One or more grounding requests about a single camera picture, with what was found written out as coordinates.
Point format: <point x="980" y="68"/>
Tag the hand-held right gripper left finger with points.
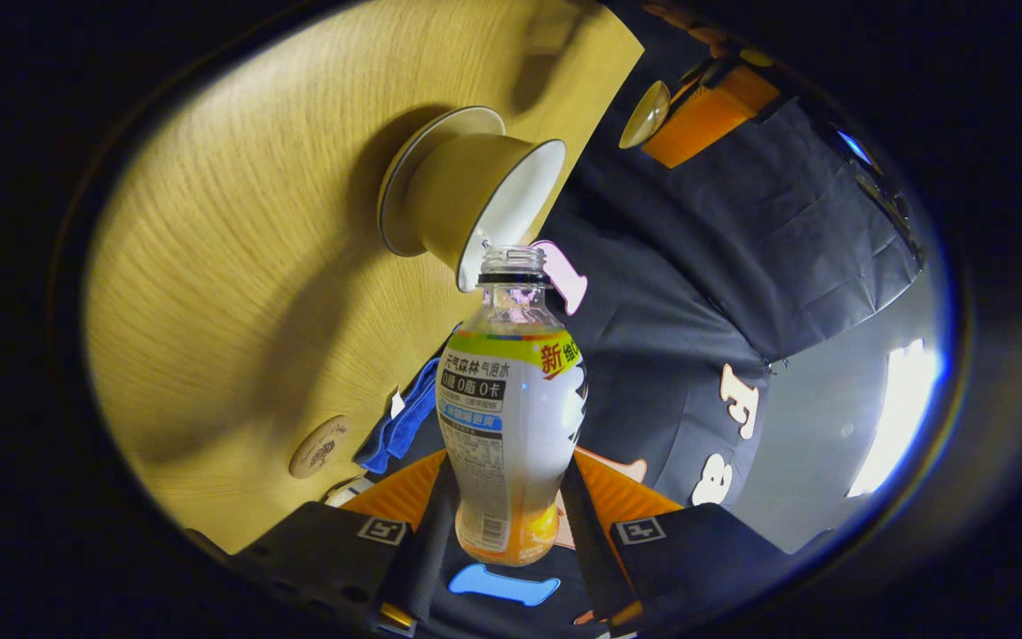
<point x="427" y="559"/>

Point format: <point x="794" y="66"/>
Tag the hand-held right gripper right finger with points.
<point x="586" y="550"/>

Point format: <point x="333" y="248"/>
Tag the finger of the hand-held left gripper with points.
<point x="706" y="120"/>
<point x="693" y="31"/>

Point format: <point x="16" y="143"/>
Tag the clear plastic water bottle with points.
<point x="511" y="426"/>

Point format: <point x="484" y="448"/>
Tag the round wooden coaster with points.
<point x="320" y="446"/>

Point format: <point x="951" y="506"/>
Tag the cream teacup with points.
<point x="458" y="195"/>

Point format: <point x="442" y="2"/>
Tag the cream toaster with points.
<point x="349" y="492"/>

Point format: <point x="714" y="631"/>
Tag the folded blue towel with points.
<point x="404" y="430"/>

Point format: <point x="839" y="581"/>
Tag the cream saucer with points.
<point x="396" y="186"/>

